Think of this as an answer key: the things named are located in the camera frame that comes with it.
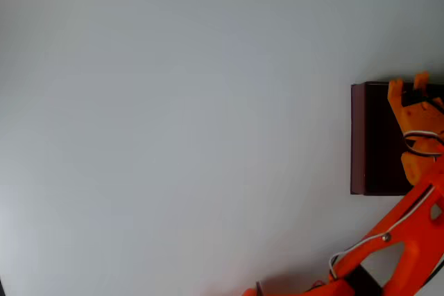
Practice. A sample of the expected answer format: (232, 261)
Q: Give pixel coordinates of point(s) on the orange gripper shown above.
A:
(413, 117)

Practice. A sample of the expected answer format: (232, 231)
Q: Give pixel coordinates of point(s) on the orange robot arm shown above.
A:
(409, 226)

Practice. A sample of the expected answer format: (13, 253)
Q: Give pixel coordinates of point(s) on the dark red box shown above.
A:
(374, 140)

